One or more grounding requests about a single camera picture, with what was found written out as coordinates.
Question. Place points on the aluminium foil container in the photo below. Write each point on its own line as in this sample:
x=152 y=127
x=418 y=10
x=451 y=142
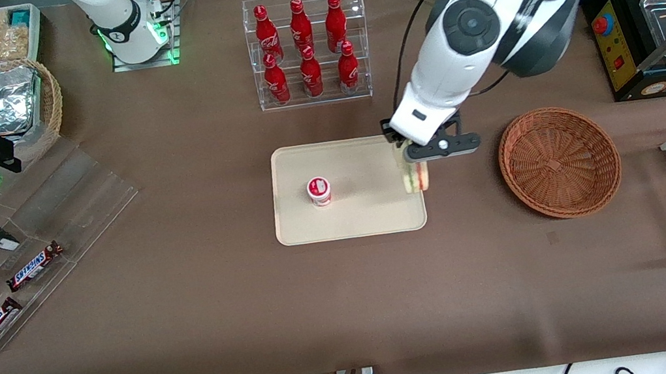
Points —
x=6 y=100

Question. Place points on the red emergency button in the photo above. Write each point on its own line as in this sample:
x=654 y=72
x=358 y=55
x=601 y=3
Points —
x=601 y=25

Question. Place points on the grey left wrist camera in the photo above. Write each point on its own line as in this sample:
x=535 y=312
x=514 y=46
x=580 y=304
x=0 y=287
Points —
x=442 y=146

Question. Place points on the beige plastic tray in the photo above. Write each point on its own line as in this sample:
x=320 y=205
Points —
x=364 y=215

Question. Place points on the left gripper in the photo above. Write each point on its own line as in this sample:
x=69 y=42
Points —
x=387 y=131

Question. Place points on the red cola bottle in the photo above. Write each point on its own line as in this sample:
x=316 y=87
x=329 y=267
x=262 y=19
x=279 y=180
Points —
x=311 y=77
x=348 y=72
x=335 y=18
x=266 y=29
x=300 y=23
x=276 y=83

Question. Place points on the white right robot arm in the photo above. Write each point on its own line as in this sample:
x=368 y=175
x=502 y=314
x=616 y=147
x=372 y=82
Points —
x=117 y=21

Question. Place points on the teal snack pack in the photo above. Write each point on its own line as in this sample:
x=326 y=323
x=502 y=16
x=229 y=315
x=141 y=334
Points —
x=20 y=18

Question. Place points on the red white yogurt cup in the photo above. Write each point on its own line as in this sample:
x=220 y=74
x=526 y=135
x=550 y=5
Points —
x=319 y=191

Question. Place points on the triangle sandwich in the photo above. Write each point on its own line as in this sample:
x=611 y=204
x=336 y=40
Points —
x=416 y=178

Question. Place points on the clear acrylic stepped display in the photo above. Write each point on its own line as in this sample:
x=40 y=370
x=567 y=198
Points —
x=78 y=205

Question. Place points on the light wicker basket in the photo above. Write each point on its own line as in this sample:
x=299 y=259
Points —
x=53 y=103

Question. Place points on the brown table cover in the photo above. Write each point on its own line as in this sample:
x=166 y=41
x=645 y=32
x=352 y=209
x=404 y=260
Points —
x=197 y=339

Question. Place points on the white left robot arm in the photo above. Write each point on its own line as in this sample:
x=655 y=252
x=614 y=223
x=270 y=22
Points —
x=541 y=30

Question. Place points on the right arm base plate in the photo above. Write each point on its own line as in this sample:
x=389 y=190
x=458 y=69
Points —
x=146 y=64

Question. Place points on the clear acrylic bottle rack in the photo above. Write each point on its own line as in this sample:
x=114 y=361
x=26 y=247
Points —
x=329 y=92

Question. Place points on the brown wicker basket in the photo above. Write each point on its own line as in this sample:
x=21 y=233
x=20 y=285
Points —
x=557 y=163

